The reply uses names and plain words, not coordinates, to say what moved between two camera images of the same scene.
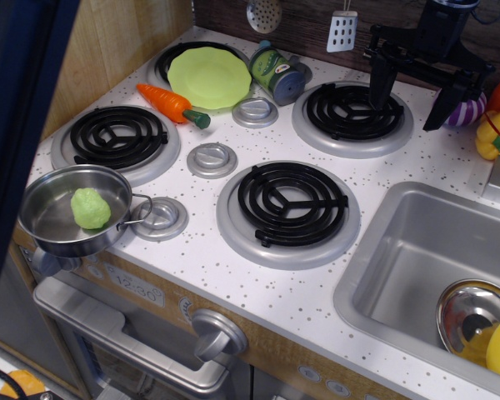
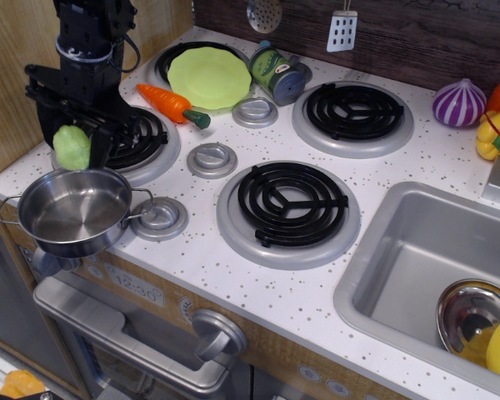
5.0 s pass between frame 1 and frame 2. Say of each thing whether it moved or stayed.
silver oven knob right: stayed
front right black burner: stayed
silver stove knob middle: stayed
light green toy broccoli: moved
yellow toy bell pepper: stayed
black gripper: moved
